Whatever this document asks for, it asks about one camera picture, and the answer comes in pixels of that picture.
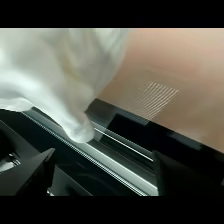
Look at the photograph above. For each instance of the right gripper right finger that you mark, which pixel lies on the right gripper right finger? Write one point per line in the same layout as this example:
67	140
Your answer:
186	176

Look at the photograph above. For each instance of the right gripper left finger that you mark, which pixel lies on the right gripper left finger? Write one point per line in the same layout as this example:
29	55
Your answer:
33	176

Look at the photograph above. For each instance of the white garment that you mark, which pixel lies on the white garment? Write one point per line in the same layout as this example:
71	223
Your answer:
50	76

